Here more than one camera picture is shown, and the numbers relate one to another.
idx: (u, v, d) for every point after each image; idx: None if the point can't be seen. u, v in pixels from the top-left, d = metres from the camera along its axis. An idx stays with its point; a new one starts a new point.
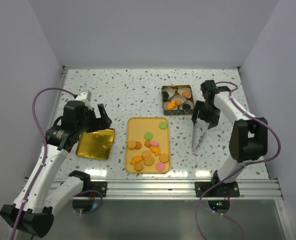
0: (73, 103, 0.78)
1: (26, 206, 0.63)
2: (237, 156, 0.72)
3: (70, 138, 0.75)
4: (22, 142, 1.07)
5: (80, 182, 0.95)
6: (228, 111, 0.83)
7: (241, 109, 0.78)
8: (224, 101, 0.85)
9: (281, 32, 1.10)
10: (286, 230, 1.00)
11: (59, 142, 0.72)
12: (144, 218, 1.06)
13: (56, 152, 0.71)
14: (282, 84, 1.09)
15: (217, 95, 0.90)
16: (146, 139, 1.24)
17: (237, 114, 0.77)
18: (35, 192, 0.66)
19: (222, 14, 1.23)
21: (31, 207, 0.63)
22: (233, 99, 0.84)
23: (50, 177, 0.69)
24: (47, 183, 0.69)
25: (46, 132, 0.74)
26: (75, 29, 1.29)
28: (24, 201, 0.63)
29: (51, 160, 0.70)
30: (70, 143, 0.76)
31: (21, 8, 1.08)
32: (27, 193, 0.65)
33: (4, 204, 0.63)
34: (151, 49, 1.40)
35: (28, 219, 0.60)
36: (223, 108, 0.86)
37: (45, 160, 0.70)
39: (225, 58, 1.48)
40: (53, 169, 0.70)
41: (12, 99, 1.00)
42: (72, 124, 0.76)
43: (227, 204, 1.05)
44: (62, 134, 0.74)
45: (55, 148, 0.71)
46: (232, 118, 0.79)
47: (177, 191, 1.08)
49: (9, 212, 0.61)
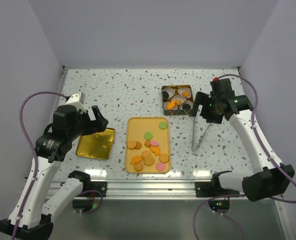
0: (63, 109, 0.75)
1: (21, 222, 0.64)
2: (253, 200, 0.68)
3: (61, 148, 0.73)
4: (22, 143, 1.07)
5: (80, 183, 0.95)
6: (249, 144, 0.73)
7: (267, 151, 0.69)
8: (245, 128, 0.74)
9: (282, 32, 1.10)
10: (285, 230, 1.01)
11: (50, 153, 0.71)
12: (144, 218, 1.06)
13: (47, 165, 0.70)
14: (282, 84, 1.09)
15: (236, 115, 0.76)
16: (146, 139, 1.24)
17: (260, 156, 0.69)
18: (30, 207, 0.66)
19: (222, 14, 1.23)
21: (26, 223, 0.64)
22: (256, 128, 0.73)
23: (43, 191, 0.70)
24: (41, 197, 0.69)
25: (36, 142, 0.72)
26: (75, 29, 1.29)
28: (19, 217, 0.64)
29: (42, 174, 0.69)
30: (62, 153, 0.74)
31: (21, 7, 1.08)
32: (21, 209, 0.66)
33: (0, 220, 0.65)
34: (151, 48, 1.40)
35: (25, 233, 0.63)
36: (242, 135, 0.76)
37: (36, 174, 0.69)
39: (225, 58, 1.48)
40: (45, 181, 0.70)
41: (12, 99, 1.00)
42: (63, 131, 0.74)
43: (227, 204, 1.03)
44: (53, 144, 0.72)
45: (46, 161, 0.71)
46: (254, 158, 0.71)
47: (177, 191, 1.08)
49: (6, 228, 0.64)
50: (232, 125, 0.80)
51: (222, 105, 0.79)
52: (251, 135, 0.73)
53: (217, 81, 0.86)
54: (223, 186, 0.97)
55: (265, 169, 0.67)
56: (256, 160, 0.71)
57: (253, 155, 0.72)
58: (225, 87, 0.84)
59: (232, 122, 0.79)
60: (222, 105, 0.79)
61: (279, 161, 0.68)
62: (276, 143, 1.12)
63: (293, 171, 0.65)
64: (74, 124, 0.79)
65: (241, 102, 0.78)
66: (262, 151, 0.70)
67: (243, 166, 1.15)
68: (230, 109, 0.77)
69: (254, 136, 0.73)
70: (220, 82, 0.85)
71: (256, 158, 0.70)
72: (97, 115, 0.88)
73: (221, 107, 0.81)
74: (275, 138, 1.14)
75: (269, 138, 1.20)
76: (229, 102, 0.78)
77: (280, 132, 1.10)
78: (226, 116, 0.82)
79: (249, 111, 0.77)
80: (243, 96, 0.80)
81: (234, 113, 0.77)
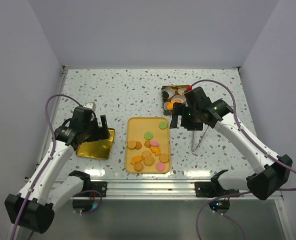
0: (82, 107, 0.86)
1: (31, 195, 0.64)
2: (263, 198, 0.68)
3: (77, 137, 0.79)
4: (22, 143, 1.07)
5: (80, 181, 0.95)
6: (242, 146, 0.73)
7: (261, 149, 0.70)
8: (233, 132, 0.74)
9: (282, 32, 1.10)
10: (285, 230, 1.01)
11: (67, 138, 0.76)
12: (144, 218, 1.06)
13: (63, 147, 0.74)
14: (282, 84, 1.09)
15: (221, 122, 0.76)
16: (146, 139, 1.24)
17: (258, 155, 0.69)
18: (42, 182, 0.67)
19: (222, 14, 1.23)
21: (36, 197, 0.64)
22: (244, 129, 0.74)
23: (55, 172, 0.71)
24: (53, 177, 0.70)
25: (55, 130, 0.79)
26: (75, 29, 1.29)
28: (30, 190, 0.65)
29: (58, 154, 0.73)
30: (76, 142, 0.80)
31: (21, 7, 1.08)
32: (33, 183, 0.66)
33: (10, 193, 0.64)
34: (151, 48, 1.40)
35: (32, 210, 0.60)
36: (233, 139, 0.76)
37: (53, 154, 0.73)
39: (225, 58, 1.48)
40: (59, 163, 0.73)
41: (12, 99, 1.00)
42: (80, 125, 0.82)
43: (227, 204, 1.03)
44: (70, 132, 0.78)
45: (63, 144, 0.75)
46: (251, 158, 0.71)
47: (177, 191, 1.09)
49: (14, 201, 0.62)
50: (218, 131, 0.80)
51: (204, 115, 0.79)
52: (241, 137, 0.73)
53: (191, 91, 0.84)
54: (226, 187, 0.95)
55: (267, 166, 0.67)
56: (254, 160, 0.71)
57: (250, 156, 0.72)
58: (200, 96, 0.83)
59: (218, 129, 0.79)
60: (204, 115, 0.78)
61: (275, 154, 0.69)
62: (277, 143, 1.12)
63: (291, 159, 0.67)
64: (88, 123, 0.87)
65: (220, 108, 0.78)
66: (258, 150, 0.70)
67: (243, 166, 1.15)
68: (213, 117, 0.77)
69: (245, 137, 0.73)
70: (194, 92, 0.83)
71: (254, 157, 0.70)
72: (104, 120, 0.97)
73: (202, 117, 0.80)
74: (275, 137, 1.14)
75: (269, 138, 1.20)
76: (210, 110, 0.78)
77: (281, 133, 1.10)
78: (210, 124, 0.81)
79: (231, 115, 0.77)
80: (220, 101, 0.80)
81: (218, 121, 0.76)
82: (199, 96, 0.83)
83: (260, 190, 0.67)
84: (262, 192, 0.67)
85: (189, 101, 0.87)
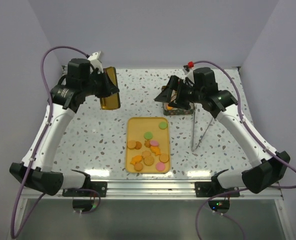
0: (78, 61, 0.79)
1: (34, 165, 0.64)
2: (256, 191, 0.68)
3: (75, 97, 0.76)
4: (22, 143, 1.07)
5: (81, 175, 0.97)
6: (242, 139, 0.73)
7: (260, 143, 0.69)
8: (235, 124, 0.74)
9: (281, 32, 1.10)
10: (286, 230, 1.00)
11: (64, 101, 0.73)
12: (144, 218, 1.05)
13: (61, 111, 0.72)
14: (281, 84, 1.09)
15: (224, 113, 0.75)
16: (146, 139, 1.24)
17: (256, 149, 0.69)
18: (43, 151, 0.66)
19: (222, 14, 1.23)
21: (39, 166, 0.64)
22: (246, 122, 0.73)
23: (54, 140, 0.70)
24: (53, 146, 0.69)
25: (51, 90, 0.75)
26: (74, 29, 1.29)
28: (32, 159, 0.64)
29: (56, 119, 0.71)
30: (76, 103, 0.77)
31: (21, 8, 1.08)
32: (35, 151, 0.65)
33: (14, 163, 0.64)
34: (151, 49, 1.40)
35: (37, 178, 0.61)
36: (234, 131, 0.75)
37: (51, 119, 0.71)
39: (225, 58, 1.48)
40: (59, 127, 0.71)
41: (12, 99, 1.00)
42: (77, 82, 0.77)
43: (227, 204, 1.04)
44: (67, 93, 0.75)
45: (61, 107, 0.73)
46: (249, 151, 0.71)
47: (177, 191, 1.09)
49: (18, 170, 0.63)
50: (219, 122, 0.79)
51: (208, 104, 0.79)
52: (242, 130, 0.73)
53: (202, 74, 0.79)
54: (224, 185, 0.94)
55: (263, 160, 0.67)
56: (251, 154, 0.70)
57: (248, 149, 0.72)
58: (210, 79, 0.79)
59: (220, 120, 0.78)
60: (207, 104, 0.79)
61: (274, 149, 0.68)
62: (277, 143, 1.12)
63: (288, 156, 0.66)
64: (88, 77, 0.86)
65: (224, 98, 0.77)
66: (256, 144, 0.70)
67: (243, 166, 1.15)
68: (216, 106, 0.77)
69: (245, 130, 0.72)
70: (204, 74, 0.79)
71: (252, 151, 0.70)
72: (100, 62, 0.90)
73: (206, 105, 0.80)
74: (275, 137, 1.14)
75: (269, 138, 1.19)
76: (213, 100, 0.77)
77: (280, 133, 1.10)
78: (212, 113, 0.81)
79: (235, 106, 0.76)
80: (225, 91, 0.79)
81: (221, 111, 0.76)
82: (208, 80, 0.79)
83: (256, 183, 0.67)
84: (257, 186, 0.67)
85: (197, 80, 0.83)
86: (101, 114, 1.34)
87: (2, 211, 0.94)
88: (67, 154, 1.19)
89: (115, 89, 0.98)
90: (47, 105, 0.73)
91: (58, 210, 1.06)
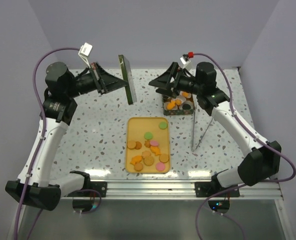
0: (53, 71, 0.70)
1: (31, 181, 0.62)
2: (251, 182, 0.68)
3: (68, 110, 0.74)
4: (21, 143, 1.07)
5: (82, 177, 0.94)
6: (234, 132, 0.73)
7: (251, 132, 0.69)
8: (227, 118, 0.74)
9: (281, 31, 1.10)
10: (286, 230, 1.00)
11: (57, 115, 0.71)
12: (144, 218, 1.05)
13: (55, 124, 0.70)
14: (281, 84, 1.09)
15: (217, 108, 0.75)
16: (146, 139, 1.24)
17: (246, 139, 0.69)
18: (39, 166, 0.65)
19: (222, 14, 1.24)
21: (36, 181, 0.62)
22: (237, 115, 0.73)
23: (50, 153, 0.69)
24: (48, 159, 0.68)
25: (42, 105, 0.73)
26: (74, 29, 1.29)
28: (29, 175, 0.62)
29: (50, 133, 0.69)
30: (69, 114, 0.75)
31: (21, 8, 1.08)
32: (30, 167, 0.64)
33: (9, 181, 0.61)
34: (151, 49, 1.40)
35: (35, 193, 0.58)
36: (227, 125, 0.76)
37: (45, 134, 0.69)
39: (225, 58, 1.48)
40: (53, 142, 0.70)
41: (11, 99, 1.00)
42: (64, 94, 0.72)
43: (227, 204, 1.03)
44: (59, 106, 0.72)
45: (53, 121, 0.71)
46: (241, 142, 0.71)
47: (177, 190, 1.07)
49: (15, 188, 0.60)
50: (213, 118, 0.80)
51: (202, 102, 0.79)
52: (234, 123, 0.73)
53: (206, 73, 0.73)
54: (223, 184, 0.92)
55: (254, 149, 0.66)
56: (243, 144, 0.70)
57: (240, 141, 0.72)
58: (212, 78, 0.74)
59: (213, 116, 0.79)
60: (202, 101, 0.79)
61: (264, 139, 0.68)
62: None
63: (279, 145, 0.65)
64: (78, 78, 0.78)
65: (218, 96, 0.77)
66: (247, 134, 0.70)
67: None
68: (209, 104, 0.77)
69: (236, 123, 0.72)
70: (206, 74, 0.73)
71: (243, 141, 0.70)
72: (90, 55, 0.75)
73: (201, 102, 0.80)
74: (275, 137, 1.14)
75: (269, 138, 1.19)
76: (207, 98, 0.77)
77: (280, 133, 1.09)
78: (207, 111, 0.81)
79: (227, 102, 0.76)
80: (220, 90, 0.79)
81: (214, 108, 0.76)
82: (209, 80, 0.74)
83: (249, 173, 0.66)
84: (250, 176, 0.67)
85: (198, 75, 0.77)
86: (101, 114, 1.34)
87: (3, 211, 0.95)
88: (67, 154, 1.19)
89: (118, 82, 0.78)
90: (40, 120, 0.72)
91: (58, 210, 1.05)
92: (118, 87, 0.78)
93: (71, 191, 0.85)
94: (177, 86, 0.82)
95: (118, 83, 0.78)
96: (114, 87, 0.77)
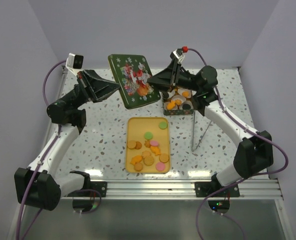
0: (51, 111, 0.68)
1: (41, 168, 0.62)
2: (247, 175, 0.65)
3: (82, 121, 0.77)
4: (21, 143, 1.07)
5: (82, 177, 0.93)
6: (226, 127, 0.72)
7: (240, 124, 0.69)
8: (219, 114, 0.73)
9: (282, 32, 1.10)
10: (286, 230, 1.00)
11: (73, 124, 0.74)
12: (144, 218, 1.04)
13: (70, 127, 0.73)
14: (281, 84, 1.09)
15: (208, 107, 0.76)
16: (146, 139, 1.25)
17: (237, 131, 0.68)
18: (51, 157, 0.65)
19: (222, 14, 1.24)
21: (46, 169, 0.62)
22: (227, 111, 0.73)
23: (62, 149, 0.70)
24: (60, 154, 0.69)
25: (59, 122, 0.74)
26: (74, 29, 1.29)
28: (40, 163, 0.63)
29: (65, 133, 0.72)
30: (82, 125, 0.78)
31: (20, 8, 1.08)
32: (43, 156, 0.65)
33: (19, 168, 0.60)
34: (151, 48, 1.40)
35: (42, 180, 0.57)
36: (219, 122, 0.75)
37: (60, 132, 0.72)
39: (225, 58, 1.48)
40: (66, 141, 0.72)
41: (12, 99, 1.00)
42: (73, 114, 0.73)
43: (227, 204, 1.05)
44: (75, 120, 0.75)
45: (69, 126, 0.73)
46: (233, 136, 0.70)
47: (177, 191, 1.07)
49: (24, 175, 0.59)
50: (207, 117, 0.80)
51: (195, 104, 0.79)
52: (225, 118, 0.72)
53: (205, 81, 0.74)
54: (223, 184, 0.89)
55: (244, 139, 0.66)
56: (235, 137, 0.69)
57: (232, 134, 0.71)
58: (213, 86, 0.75)
59: (207, 115, 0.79)
60: (194, 103, 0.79)
61: (255, 129, 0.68)
62: (276, 143, 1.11)
63: (269, 134, 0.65)
64: (71, 98, 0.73)
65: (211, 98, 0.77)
66: (238, 126, 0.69)
67: None
68: (203, 106, 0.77)
69: (227, 118, 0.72)
70: (208, 82, 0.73)
71: (234, 134, 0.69)
72: (79, 64, 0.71)
73: (194, 104, 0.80)
74: (275, 137, 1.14)
75: None
76: (199, 100, 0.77)
77: (280, 133, 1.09)
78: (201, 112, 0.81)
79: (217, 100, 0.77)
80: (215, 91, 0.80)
81: (206, 106, 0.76)
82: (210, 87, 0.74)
83: (244, 165, 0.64)
84: (245, 168, 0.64)
85: (196, 76, 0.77)
86: (100, 114, 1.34)
87: (3, 211, 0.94)
88: (67, 154, 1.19)
89: (110, 86, 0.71)
90: None
91: (58, 211, 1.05)
92: (111, 91, 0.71)
93: (71, 191, 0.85)
94: (177, 82, 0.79)
95: (110, 87, 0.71)
96: (107, 91, 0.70)
